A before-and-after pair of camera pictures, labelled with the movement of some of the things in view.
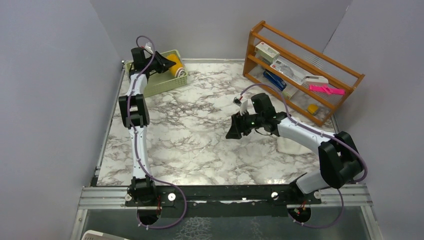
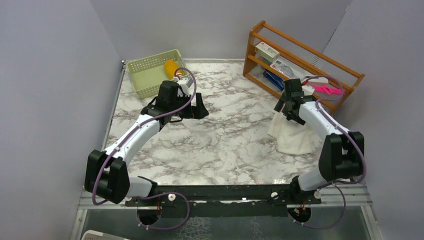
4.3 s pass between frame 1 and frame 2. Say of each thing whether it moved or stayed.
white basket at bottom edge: stayed
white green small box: stayed
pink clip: stayed
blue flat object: stayed
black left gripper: moved
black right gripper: moved
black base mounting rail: stayed
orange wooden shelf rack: stayed
